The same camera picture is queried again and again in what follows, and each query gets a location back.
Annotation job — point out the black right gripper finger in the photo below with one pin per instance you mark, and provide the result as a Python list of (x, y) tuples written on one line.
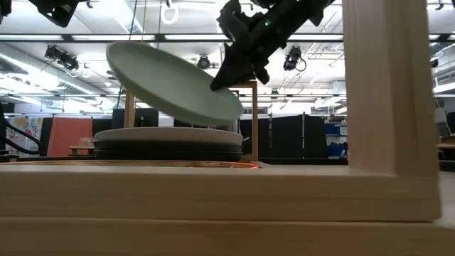
[(262, 73), (236, 69)]

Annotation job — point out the light green plate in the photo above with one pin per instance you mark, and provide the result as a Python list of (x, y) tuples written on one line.
[(170, 89)]

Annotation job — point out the light grey plate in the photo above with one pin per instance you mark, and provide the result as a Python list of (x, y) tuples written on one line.
[(167, 135)]

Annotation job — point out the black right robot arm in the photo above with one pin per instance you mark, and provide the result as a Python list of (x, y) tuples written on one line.
[(313, 7)]

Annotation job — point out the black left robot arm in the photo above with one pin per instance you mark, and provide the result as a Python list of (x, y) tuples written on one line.
[(4, 9)]

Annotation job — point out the wooden slatted shelf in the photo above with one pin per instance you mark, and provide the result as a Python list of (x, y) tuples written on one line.
[(213, 199)]

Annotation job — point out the black ceiling spotlight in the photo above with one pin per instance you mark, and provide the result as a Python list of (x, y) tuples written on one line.
[(293, 58), (62, 58), (203, 62)]

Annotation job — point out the black room partition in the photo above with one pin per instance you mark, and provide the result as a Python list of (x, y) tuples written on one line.
[(284, 137)]

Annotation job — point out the blue storage bins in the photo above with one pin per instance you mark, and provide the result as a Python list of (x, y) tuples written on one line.
[(336, 138)]

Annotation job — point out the colourful patterned cloth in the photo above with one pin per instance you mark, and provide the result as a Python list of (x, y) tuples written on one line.
[(25, 131)]

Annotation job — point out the orange curtain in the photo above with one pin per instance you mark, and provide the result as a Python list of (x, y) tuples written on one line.
[(69, 137)]

